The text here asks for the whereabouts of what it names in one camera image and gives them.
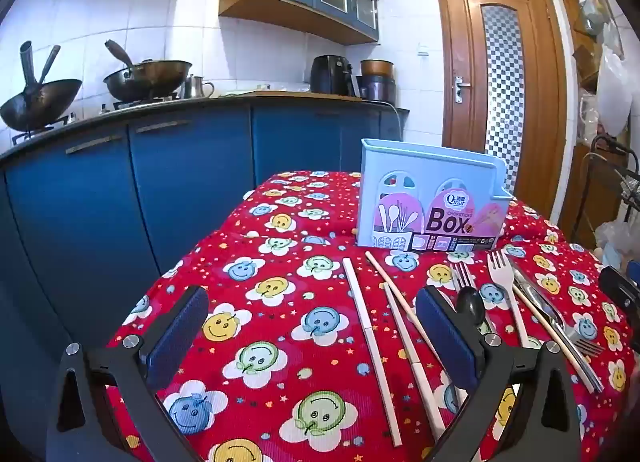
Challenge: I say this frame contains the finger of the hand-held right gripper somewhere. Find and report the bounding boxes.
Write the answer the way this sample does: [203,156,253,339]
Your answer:
[599,266,640,325]

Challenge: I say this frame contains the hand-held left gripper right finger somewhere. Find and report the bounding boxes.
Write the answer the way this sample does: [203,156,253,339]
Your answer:
[414,286,587,462]

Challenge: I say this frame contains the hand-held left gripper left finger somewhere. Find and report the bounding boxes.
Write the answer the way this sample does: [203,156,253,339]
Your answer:
[45,286,211,462]

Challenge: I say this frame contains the wooden chopstick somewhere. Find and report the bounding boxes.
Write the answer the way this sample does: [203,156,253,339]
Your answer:
[365,251,427,343]
[342,258,403,447]
[511,283,600,394]
[382,283,446,440]

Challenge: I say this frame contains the metal fork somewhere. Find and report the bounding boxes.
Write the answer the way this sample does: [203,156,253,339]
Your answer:
[449,262,496,335]
[565,326,606,358]

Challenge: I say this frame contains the metal knife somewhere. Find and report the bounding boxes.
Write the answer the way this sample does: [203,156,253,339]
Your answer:
[510,262,606,393]

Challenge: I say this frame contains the white plastic fork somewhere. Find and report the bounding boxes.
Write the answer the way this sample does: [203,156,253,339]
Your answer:
[486,249,533,348]

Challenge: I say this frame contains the light blue utensil holder box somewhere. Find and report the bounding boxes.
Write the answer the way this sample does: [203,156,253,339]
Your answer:
[356,138,516,250]

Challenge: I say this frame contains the black plastic spoon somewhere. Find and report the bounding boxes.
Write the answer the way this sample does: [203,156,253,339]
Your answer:
[456,286,488,337]

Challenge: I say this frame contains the clear plastic bag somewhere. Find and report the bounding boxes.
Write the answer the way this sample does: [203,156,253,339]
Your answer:
[594,219,640,269]

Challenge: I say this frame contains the wooden shelf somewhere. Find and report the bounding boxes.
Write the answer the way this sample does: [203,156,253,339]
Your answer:
[556,0,640,245]

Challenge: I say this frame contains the red smiley flower tablecloth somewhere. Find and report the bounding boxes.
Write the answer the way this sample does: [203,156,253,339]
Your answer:
[102,169,640,462]

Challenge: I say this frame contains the black metal cart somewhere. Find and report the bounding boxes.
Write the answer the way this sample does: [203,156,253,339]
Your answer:
[579,135,640,253]

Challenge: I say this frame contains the blue kitchen counter cabinets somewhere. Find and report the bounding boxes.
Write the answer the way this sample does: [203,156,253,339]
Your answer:
[0,94,409,462]

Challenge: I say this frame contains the wooden door with checkered glass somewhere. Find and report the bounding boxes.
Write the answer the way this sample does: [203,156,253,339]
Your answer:
[434,0,569,221]

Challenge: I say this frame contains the white plastic bag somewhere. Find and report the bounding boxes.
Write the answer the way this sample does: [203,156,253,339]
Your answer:
[597,44,634,139]

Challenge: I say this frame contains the gas stove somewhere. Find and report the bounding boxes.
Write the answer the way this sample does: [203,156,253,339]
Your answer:
[11,94,182,143]

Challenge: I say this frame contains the metal kettle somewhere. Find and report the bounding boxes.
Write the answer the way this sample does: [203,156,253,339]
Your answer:
[182,74,216,99]

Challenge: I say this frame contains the dark cooking pot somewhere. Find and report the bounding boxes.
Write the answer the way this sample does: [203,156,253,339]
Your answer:
[357,74,397,102]

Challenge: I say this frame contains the brown pot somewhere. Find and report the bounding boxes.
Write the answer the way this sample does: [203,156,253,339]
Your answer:
[360,60,395,77]

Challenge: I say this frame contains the black air fryer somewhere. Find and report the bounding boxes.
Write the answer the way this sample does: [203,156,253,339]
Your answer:
[310,55,354,94]

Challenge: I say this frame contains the wok with wooden handle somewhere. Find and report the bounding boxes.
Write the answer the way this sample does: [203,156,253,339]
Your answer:
[103,40,193,102]

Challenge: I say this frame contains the black wok with tube handle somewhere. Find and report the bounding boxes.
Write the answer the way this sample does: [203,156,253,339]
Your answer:
[0,40,83,133]

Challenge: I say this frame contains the dark spatula handle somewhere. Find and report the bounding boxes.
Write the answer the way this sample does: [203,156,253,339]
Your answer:
[39,44,62,86]

